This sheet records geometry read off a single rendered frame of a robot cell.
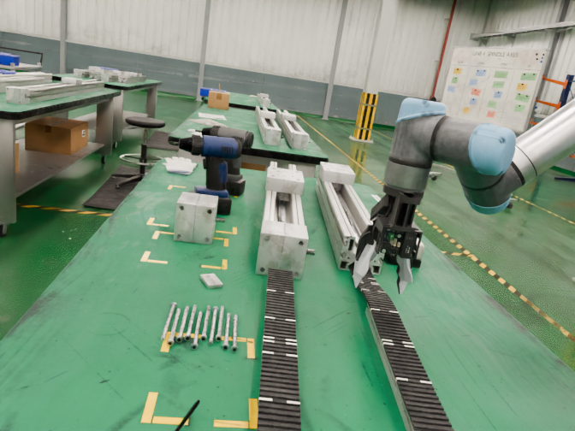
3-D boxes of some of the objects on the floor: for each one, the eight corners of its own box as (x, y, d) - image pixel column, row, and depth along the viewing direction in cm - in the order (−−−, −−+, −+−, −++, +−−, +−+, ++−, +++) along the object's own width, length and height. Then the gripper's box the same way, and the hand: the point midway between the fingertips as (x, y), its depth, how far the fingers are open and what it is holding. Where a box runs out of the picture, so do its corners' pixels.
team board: (411, 178, 712) (442, 44, 657) (435, 180, 735) (468, 50, 680) (490, 209, 585) (537, 44, 530) (517, 209, 607) (565, 52, 552)
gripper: (370, 188, 78) (346, 301, 84) (452, 200, 79) (423, 311, 85) (361, 177, 87) (340, 280, 93) (435, 188, 87) (410, 290, 93)
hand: (378, 284), depth 91 cm, fingers open, 8 cm apart
